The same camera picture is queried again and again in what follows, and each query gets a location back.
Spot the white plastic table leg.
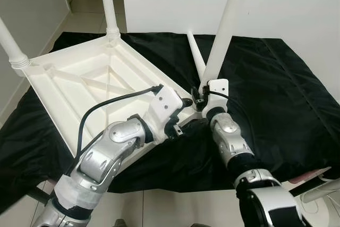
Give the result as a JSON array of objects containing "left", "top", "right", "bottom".
[
  {"left": 187, "top": 31, "right": 207, "bottom": 79},
  {"left": 0, "top": 17, "right": 32, "bottom": 71},
  {"left": 98, "top": 0, "right": 122, "bottom": 40},
  {"left": 201, "top": 0, "right": 254, "bottom": 93}
]

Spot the black fabric table cover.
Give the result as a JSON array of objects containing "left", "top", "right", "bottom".
[{"left": 0, "top": 31, "right": 340, "bottom": 212}]

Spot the dark metal table leg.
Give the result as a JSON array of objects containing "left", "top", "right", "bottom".
[
  {"left": 24, "top": 187, "right": 52, "bottom": 204},
  {"left": 290, "top": 176, "right": 331, "bottom": 197}
]

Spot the white floor fan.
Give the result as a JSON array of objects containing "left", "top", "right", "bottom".
[{"left": 297, "top": 176, "right": 340, "bottom": 227}]

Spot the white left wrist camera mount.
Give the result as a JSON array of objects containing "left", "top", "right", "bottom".
[{"left": 148, "top": 86, "right": 184, "bottom": 133}]

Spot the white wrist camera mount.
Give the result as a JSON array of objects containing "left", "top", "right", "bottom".
[
  {"left": 148, "top": 86, "right": 184, "bottom": 133},
  {"left": 205, "top": 79, "right": 231, "bottom": 117}
]

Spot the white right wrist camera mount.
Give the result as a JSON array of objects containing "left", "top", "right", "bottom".
[{"left": 205, "top": 79, "right": 231, "bottom": 117}]

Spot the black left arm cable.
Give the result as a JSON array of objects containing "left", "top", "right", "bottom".
[{"left": 77, "top": 85, "right": 163, "bottom": 159}]

